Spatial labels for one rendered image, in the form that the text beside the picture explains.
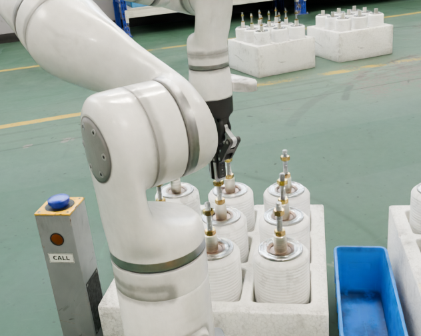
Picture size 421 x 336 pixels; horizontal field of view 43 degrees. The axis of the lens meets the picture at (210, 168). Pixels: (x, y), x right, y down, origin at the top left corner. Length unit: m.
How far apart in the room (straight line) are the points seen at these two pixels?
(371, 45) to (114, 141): 3.21
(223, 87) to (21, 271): 0.81
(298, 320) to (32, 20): 0.60
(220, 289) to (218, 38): 0.42
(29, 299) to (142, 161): 0.98
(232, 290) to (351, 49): 2.70
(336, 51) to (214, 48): 2.60
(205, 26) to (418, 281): 0.55
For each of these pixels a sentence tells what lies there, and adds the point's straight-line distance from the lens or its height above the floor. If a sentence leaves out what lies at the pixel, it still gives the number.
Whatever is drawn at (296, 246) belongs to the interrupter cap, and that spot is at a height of 0.25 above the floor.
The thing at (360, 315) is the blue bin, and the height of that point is 0.00.
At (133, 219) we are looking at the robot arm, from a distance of 0.46.
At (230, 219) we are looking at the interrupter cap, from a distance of 1.03.
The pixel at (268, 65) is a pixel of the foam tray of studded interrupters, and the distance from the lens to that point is 3.20.
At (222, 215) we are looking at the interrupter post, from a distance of 1.03.
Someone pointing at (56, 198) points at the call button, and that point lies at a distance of 1.04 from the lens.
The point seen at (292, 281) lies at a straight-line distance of 0.91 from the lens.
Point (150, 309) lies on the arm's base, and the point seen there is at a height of 0.43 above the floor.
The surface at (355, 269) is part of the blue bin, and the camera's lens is 1.22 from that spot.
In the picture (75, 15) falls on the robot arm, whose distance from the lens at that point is 0.58.
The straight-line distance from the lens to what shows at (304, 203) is 1.12.
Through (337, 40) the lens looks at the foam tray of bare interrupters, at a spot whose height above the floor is 0.13.
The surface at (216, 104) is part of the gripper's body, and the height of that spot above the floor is 0.49.
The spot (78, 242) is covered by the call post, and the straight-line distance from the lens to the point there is 1.04.
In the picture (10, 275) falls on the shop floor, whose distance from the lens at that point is 1.50.
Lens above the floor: 0.74
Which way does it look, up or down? 22 degrees down
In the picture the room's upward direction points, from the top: 5 degrees counter-clockwise
